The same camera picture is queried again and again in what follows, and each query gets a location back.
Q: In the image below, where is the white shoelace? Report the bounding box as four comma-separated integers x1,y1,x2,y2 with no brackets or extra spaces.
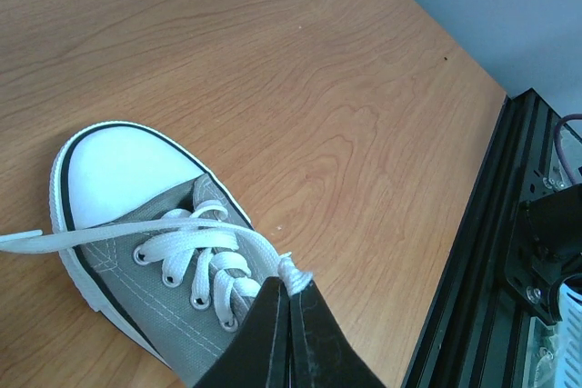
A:
1,201,313,332

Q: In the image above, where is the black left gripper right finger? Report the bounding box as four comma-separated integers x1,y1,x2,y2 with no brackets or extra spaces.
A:
290,282,381,388

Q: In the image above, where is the light blue slotted cable duct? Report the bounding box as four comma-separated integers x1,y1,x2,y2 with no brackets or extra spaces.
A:
554,284,582,388

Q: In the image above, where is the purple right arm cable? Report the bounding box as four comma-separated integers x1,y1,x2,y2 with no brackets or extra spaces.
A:
553,114,582,183

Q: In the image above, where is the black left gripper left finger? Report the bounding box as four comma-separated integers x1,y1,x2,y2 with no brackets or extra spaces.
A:
196,277,289,388

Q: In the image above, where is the black front frame rail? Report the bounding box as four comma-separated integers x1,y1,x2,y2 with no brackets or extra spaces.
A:
404,90,581,387

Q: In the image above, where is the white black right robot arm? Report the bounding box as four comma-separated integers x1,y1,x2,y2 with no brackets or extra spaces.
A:
501,184,581,325

